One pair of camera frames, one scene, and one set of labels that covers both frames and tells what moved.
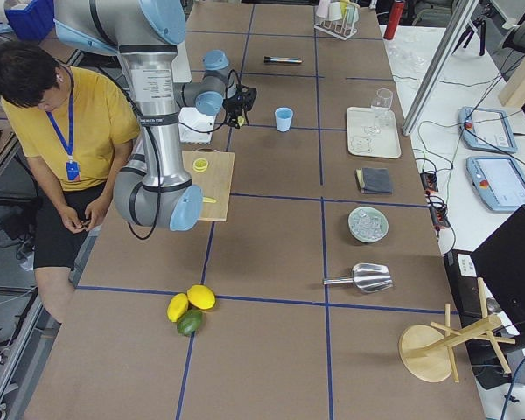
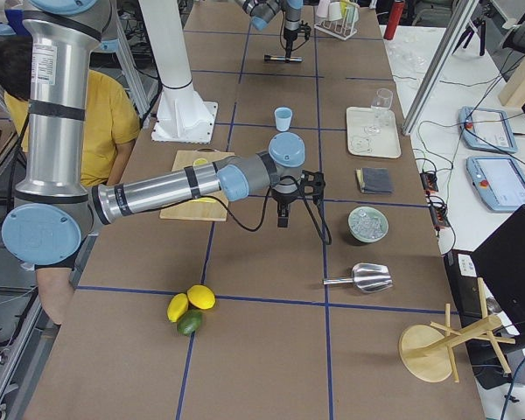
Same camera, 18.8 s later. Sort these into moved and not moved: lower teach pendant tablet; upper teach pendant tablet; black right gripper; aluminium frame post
Moved: black right gripper
Not moved: upper teach pendant tablet; lower teach pendant tablet; aluminium frame post
